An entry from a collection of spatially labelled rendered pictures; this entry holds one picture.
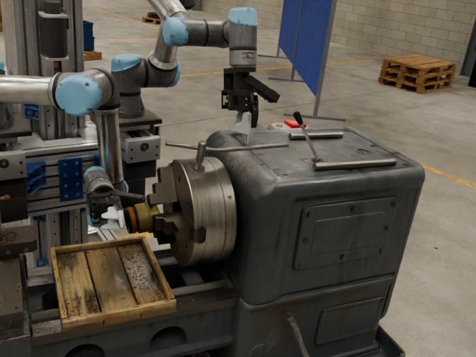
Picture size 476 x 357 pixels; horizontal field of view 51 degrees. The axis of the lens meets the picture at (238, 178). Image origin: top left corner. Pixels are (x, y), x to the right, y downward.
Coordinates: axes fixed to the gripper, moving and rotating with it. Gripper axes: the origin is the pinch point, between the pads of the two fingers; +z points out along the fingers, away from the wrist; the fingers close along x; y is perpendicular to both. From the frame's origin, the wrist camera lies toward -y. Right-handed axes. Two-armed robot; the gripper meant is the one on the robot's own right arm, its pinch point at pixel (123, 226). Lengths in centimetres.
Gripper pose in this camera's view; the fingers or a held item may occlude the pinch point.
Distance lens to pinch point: 141.1
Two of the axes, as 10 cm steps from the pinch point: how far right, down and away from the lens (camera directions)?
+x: 1.0, -9.1, -4.1
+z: 4.0, 4.1, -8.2
